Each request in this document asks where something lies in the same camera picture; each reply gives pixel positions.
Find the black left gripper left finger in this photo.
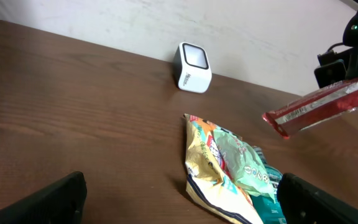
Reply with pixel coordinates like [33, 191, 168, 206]
[0, 171, 87, 224]

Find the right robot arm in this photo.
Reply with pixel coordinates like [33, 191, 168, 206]
[314, 1, 358, 88]

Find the white barcode scanner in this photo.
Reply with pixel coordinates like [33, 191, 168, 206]
[173, 42, 212, 93]

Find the blue Listerine mouthwash bottle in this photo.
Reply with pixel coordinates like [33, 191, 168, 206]
[251, 146, 287, 224]

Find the orange white snack bag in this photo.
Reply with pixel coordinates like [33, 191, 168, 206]
[184, 114, 262, 223]

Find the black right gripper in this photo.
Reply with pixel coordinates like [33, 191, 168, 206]
[314, 47, 358, 88]

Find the red TOP biscuit pack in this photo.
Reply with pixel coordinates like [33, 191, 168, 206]
[262, 78, 358, 139]

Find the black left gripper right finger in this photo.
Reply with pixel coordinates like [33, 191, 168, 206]
[277, 173, 358, 224]

